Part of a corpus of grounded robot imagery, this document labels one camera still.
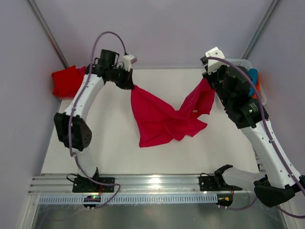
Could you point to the red folded t shirt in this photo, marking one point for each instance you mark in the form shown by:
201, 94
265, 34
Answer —
67, 82

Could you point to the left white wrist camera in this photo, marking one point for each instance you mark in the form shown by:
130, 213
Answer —
128, 60

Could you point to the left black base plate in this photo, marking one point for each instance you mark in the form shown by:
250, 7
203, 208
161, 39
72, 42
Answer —
84, 185

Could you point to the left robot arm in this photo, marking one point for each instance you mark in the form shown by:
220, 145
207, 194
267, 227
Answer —
71, 127

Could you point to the left corner frame post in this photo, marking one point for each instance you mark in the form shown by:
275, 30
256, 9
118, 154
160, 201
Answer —
46, 29

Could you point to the slotted grey cable duct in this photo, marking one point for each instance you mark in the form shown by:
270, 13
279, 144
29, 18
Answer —
123, 199

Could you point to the aluminium mounting rail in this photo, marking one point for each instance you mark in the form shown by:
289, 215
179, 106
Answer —
130, 183

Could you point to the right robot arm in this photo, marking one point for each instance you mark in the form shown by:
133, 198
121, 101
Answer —
280, 181

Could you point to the orange t shirt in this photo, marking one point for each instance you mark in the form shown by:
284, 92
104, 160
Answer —
257, 88

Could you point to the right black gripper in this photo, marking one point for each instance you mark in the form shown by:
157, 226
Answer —
222, 68

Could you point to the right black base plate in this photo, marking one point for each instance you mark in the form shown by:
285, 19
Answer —
212, 182

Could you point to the controller board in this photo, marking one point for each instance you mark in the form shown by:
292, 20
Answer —
91, 201
224, 200

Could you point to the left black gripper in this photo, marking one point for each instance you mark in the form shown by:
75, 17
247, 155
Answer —
127, 83

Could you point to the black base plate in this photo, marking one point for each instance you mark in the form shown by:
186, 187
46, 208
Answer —
212, 182
84, 185

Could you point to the right corner frame post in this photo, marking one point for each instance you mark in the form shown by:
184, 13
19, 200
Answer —
267, 17

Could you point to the magenta t shirt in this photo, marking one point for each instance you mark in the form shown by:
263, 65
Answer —
159, 123

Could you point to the blue t shirt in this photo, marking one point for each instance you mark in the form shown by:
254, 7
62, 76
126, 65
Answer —
253, 73

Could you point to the right controller board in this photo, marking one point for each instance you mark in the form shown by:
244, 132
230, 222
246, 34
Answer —
224, 200

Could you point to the corner frame post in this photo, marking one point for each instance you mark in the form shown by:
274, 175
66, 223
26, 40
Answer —
267, 17
46, 29

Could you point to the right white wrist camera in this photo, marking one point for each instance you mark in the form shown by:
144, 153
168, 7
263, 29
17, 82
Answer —
211, 60

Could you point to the left controller board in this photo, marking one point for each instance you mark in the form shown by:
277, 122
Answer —
91, 201

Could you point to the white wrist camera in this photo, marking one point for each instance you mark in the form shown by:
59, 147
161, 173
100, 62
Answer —
128, 60
211, 60

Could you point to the white plastic basket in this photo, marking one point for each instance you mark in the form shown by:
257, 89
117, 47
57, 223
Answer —
247, 65

